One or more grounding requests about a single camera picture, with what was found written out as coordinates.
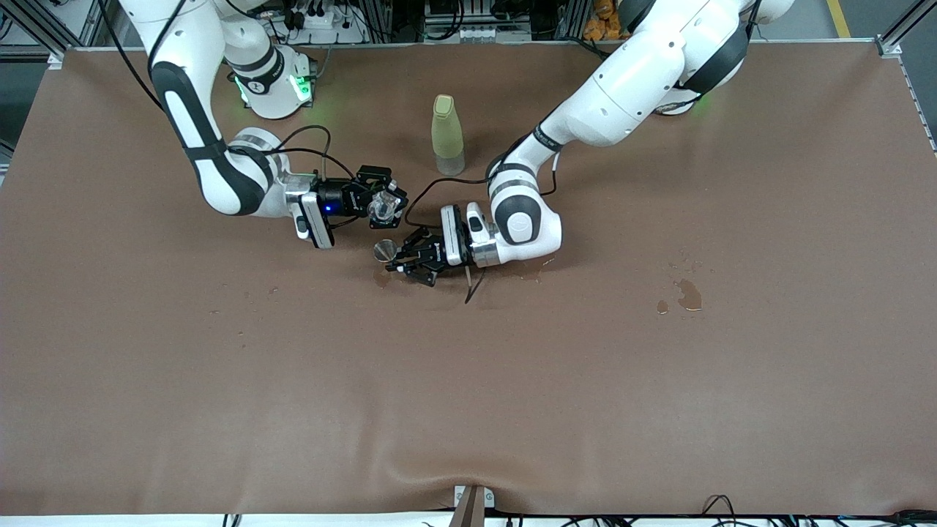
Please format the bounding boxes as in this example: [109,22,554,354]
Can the long black cable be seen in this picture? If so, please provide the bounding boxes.
[505,510,937,527]

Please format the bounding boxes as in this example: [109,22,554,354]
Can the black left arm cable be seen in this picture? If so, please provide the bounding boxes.
[404,135,561,304]

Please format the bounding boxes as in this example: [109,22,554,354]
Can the yellow-green bottle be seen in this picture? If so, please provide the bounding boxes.
[430,94,466,177]

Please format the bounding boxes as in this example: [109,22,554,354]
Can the clear glass cup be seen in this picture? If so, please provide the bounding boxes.
[366,189,402,226]

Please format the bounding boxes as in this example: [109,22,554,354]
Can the white power strip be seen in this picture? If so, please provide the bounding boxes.
[289,4,367,45]

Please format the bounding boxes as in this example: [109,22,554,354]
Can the metal table clamp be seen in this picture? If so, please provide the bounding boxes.
[454,485,496,527]

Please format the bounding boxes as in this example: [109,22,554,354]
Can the aluminium frame strut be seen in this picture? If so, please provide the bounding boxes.
[15,0,111,63]
[875,0,937,58]

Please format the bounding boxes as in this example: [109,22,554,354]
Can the steel jigger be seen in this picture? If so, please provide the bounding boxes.
[373,239,414,268]

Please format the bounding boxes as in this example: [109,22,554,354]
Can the orange snack packs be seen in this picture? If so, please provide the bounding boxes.
[583,0,621,41]

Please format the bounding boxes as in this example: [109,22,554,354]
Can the brown table mat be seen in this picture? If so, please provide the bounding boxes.
[0,40,937,517]

